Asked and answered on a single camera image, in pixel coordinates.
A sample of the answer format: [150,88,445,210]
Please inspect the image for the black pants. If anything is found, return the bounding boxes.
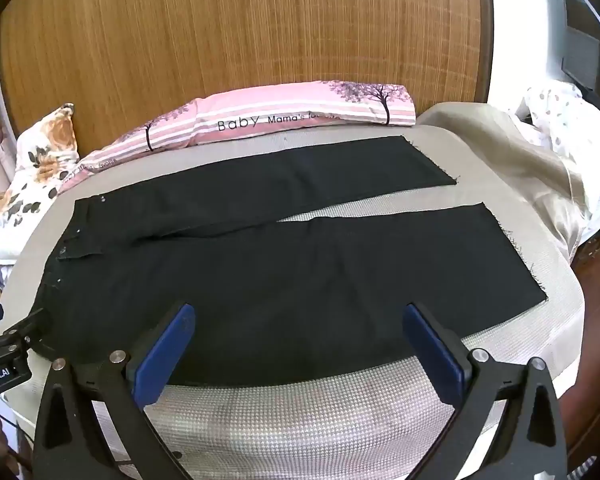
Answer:
[32,135,547,387]

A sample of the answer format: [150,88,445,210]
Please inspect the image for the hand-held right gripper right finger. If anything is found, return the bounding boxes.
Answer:
[402,302,568,480]

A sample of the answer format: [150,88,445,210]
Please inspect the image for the grey woven bed mat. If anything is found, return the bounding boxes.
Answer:
[0,122,587,480]

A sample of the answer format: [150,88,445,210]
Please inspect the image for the white floral patterned cloth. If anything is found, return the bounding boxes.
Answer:
[0,103,79,268]

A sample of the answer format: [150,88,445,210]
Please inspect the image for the pink striped cloth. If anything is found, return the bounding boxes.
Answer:
[57,80,417,196]

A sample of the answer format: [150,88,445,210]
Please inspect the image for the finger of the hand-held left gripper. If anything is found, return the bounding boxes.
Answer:
[1,307,51,358]

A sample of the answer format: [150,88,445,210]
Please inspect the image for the wooden headboard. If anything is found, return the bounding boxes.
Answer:
[0,0,496,161]

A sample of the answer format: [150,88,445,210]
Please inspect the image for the beige silky blanket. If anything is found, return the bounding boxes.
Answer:
[417,102,597,267]

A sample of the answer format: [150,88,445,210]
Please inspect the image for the white patterned quilt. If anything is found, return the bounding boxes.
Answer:
[512,82,600,242]

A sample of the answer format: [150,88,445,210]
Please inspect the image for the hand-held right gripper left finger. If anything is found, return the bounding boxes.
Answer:
[32,301,197,480]

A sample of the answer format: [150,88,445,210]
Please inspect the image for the dark flat screen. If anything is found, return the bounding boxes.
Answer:
[557,0,600,107]

